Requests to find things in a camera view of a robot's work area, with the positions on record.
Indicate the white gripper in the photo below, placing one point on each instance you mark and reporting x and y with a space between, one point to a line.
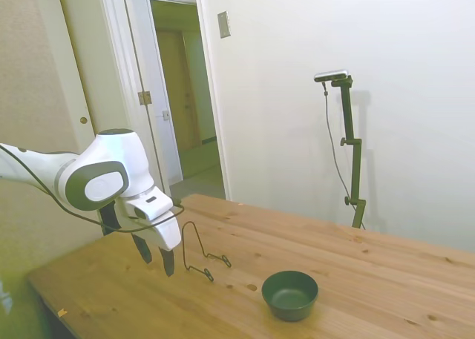
167 231

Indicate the dark green bowl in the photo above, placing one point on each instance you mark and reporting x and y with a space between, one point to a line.
289 298

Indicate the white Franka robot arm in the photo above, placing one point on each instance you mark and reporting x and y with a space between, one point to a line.
111 150

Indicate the metal door latch plate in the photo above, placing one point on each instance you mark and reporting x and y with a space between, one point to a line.
166 115

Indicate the round brass door knob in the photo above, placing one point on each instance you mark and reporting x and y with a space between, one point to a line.
84 120

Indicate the brass door hinge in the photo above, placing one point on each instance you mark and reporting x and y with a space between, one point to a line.
144 97

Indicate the brown wooden hallway door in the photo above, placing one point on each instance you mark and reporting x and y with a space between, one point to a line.
174 94

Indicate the white open door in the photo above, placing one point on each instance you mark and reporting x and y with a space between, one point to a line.
156 75

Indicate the white closet door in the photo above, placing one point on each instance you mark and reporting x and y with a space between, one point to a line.
79 57

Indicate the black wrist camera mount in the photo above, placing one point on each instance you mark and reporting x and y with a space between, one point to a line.
109 216

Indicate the dark green camera stand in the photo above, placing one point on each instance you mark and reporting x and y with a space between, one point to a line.
356 168

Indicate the grey exterior camera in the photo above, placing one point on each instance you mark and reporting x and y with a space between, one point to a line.
332 75

